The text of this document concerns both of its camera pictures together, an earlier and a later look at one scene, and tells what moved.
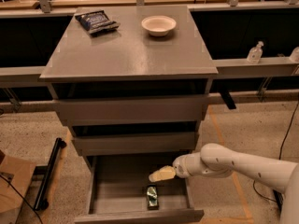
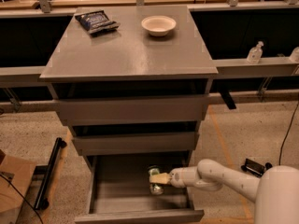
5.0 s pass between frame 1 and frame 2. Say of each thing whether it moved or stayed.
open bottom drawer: stayed
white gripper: moved
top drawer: stayed
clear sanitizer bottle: stayed
